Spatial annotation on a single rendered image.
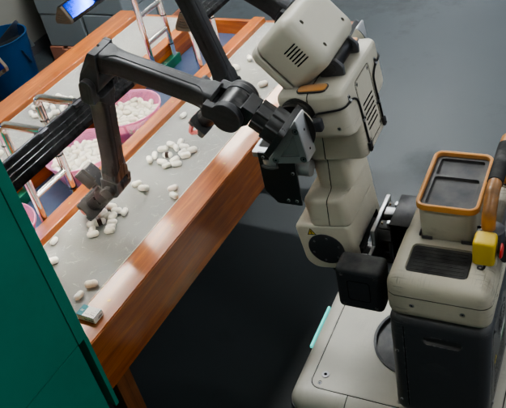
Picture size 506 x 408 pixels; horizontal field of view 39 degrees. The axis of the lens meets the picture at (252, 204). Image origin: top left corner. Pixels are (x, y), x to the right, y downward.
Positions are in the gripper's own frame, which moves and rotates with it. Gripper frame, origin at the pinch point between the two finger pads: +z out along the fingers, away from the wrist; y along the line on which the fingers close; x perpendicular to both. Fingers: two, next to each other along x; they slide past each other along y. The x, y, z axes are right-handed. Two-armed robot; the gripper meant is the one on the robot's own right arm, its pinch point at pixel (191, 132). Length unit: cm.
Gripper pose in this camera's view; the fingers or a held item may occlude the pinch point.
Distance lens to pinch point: 233.3
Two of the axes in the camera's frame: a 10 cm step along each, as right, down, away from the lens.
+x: 7.1, 6.9, 1.7
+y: -4.6, 6.2, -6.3
